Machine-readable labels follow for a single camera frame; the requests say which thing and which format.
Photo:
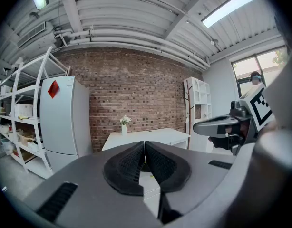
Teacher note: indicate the white refrigerator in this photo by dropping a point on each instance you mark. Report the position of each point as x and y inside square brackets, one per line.
[65, 117]

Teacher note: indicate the red diamond sticker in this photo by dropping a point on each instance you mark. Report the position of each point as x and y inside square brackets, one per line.
[53, 89]

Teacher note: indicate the white desk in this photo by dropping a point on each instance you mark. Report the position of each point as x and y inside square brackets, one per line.
[146, 136]

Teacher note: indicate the white ceiling pipe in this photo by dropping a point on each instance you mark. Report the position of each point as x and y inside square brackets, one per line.
[124, 33]
[124, 41]

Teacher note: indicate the white metal shelving rack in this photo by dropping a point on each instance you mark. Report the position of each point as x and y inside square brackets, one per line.
[37, 168]

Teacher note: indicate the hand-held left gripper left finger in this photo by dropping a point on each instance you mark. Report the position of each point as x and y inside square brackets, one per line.
[89, 174]

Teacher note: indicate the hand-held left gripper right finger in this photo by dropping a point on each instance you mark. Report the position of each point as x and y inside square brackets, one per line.
[196, 174]

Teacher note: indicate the dark framed window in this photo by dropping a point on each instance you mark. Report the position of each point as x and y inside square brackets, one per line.
[246, 70]

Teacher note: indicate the cardboard box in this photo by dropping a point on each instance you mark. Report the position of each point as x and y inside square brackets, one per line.
[27, 140]

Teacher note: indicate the white cubby cabinet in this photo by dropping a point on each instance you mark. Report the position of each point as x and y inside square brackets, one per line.
[200, 89]

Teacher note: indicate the white flower bouquet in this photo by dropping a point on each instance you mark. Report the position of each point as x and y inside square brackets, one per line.
[125, 120]

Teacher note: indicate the brown wooden coat rack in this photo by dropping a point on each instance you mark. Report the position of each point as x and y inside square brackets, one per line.
[189, 103]

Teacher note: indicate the ceiling dome fixture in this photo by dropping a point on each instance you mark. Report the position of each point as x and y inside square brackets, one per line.
[34, 14]

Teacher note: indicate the ceiling air conditioner unit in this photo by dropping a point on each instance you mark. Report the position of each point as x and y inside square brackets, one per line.
[32, 33]

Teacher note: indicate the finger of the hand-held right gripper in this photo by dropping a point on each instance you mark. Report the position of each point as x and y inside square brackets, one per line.
[207, 127]

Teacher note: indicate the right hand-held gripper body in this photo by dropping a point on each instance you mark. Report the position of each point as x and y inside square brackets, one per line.
[260, 108]

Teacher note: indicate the white vase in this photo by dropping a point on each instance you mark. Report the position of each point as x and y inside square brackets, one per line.
[124, 130]

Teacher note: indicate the white storage basket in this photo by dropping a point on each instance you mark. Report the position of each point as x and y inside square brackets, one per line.
[23, 110]

